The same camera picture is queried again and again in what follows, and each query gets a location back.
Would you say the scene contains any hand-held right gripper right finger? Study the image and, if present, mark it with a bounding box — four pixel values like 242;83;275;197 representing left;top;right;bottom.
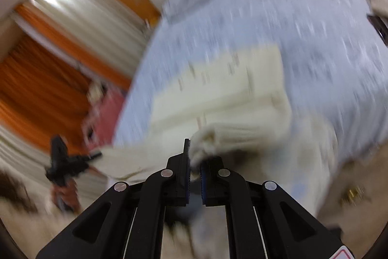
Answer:
199;156;356;259

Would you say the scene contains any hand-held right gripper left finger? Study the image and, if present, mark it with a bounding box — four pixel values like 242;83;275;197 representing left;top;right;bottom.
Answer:
36;138;191;259

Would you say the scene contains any cream knit garment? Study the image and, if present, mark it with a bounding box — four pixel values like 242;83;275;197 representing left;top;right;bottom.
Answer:
95;45;341;217

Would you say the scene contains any white sheer curtain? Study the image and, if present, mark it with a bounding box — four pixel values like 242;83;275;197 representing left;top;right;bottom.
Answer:
29;0;154;79
0;124;108;197

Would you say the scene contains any pink cloth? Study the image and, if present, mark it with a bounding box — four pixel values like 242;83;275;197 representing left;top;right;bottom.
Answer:
82;89;127;147

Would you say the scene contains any dark brown cloth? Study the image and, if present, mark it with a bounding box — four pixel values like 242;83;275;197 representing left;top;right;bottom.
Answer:
0;170;38;212

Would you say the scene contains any orange curtain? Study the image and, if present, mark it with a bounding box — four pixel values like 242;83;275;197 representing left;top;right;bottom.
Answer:
0;2;132;153

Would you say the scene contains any small gold object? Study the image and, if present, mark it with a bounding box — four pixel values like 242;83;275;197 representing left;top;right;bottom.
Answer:
339;184;370;205

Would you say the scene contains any light blue bed sheet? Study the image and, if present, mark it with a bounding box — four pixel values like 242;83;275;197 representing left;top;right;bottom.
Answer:
113;0;388;217

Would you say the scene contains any black object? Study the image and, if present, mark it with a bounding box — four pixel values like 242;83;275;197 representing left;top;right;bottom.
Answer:
367;14;388;45

